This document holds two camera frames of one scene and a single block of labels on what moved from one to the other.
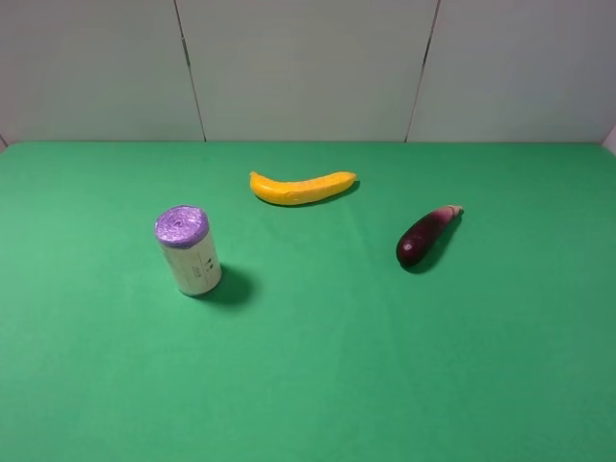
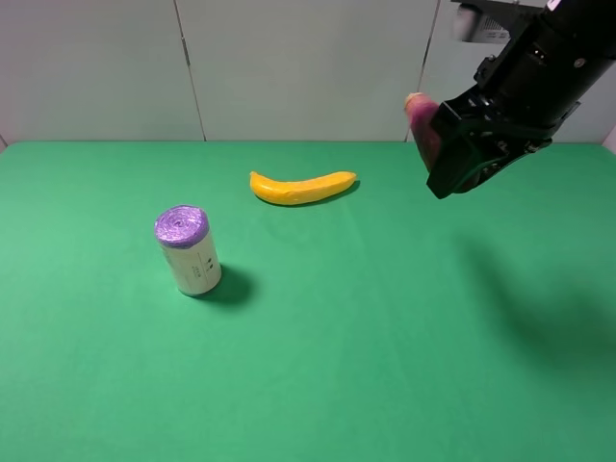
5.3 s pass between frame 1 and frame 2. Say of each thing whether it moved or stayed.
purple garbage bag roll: stayed
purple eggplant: moved
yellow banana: stayed
